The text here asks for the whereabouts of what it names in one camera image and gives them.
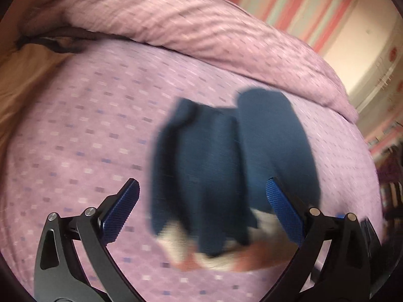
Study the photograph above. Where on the white wardrobe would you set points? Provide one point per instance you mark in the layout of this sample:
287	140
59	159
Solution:
362	53

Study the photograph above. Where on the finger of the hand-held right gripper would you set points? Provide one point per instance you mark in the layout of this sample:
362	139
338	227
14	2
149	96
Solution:
369	231

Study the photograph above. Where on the tan pillow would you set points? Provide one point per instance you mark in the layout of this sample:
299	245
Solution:
22	78

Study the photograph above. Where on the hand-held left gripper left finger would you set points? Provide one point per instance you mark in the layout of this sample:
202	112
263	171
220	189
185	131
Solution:
121	207

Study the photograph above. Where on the purple dotted duvet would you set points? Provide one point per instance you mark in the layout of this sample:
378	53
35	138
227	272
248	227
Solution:
204	28

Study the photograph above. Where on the bed with purple dotted sheet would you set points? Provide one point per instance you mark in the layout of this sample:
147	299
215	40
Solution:
88	138

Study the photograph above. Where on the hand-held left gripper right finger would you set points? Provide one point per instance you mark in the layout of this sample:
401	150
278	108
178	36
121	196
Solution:
283	210

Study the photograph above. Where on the navy diamond-pattern sweater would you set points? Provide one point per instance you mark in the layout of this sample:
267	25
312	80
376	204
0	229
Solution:
204	163

